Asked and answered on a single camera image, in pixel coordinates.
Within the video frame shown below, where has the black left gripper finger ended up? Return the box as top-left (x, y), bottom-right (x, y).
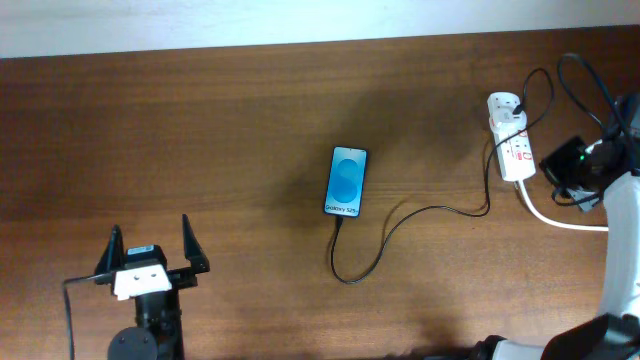
top-left (106, 225), bottom-right (124, 272)
top-left (182, 214), bottom-right (210, 274)

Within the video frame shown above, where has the blue Galaxy smartphone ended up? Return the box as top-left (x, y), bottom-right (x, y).
top-left (323, 146), bottom-right (368, 218)

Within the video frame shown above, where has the black USB charging cable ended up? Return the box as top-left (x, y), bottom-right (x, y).
top-left (329, 67), bottom-right (556, 286)

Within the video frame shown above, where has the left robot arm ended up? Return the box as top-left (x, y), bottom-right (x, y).
top-left (95, 215), bottom-right (210, 360)

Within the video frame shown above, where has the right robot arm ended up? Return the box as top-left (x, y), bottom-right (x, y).
top-left (483, 92), bottom-right (639, 359)

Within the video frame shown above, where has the white power strip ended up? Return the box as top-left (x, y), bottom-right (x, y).
top-left (487, 92), bottom-right (536, 182)

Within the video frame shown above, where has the white USB charger adapter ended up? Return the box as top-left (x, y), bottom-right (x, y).
top-left (489, 108), bottom-right (527, 134)

